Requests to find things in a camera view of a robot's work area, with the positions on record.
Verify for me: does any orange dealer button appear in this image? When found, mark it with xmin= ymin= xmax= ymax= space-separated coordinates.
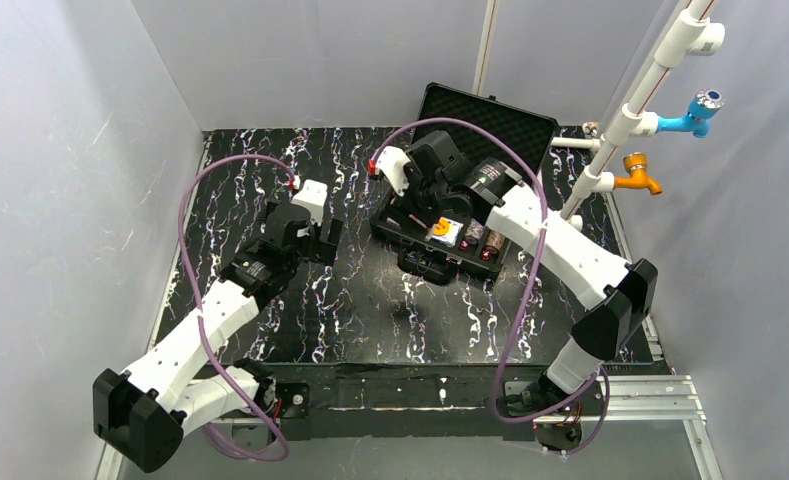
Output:
xmin=432 ymin=218 xmax=452 ymax=238

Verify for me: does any black poker set case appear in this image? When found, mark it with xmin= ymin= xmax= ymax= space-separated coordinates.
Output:
xmin=370 ymin=83 xmax=558 ymax=285

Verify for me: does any blue plastic tap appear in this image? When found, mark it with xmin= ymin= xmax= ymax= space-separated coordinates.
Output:
xmin=656 ymin=89 xmax=725 ymax=138

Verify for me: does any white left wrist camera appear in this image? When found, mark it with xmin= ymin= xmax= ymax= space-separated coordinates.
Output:
xmin=291 ymin=180 xmax=328 ymax=226

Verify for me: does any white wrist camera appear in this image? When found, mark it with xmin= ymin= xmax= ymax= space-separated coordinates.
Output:
xmin=369 ymin=146 xmax=411 ymax=197
xmin=291 ymin=180 xmax=328 ymax=226

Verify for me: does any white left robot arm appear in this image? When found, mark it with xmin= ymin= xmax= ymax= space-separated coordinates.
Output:
xmin=93 ymin=198 xmax=343 ymax=473

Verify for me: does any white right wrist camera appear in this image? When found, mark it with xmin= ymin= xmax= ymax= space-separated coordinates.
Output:
xmin=369 ymin=146 xmax=411 ymax=197

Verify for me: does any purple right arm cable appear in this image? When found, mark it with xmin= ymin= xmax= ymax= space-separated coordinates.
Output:
xmin=369 ymin=117 xmax=611 ymax=457

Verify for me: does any orange plastic tap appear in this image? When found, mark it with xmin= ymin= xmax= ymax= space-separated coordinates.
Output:
xmin=614 ymin=152 xmax=663 ymax=196

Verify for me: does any white pvc pipe frame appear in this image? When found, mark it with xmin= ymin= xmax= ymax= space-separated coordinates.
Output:
xmin=559 ymin=0 xmax=726 ymax=229

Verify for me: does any green chip stack in case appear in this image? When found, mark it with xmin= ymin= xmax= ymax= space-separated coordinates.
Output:
xmin=481 ymin=230 xmax=506 ymax=261

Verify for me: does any purple chip stack in case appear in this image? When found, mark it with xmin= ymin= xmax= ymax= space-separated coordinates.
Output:
xmin=459 ymin=219 xmax=484 ymax=250

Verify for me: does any blue card deck in case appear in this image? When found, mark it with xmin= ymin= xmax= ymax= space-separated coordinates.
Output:
xmin=426 ymin=217 xmax=463 ymax=247

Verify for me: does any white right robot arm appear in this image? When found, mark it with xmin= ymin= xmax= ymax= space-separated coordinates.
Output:
xmin=389 ymin=131 xmax=658 ymax=424

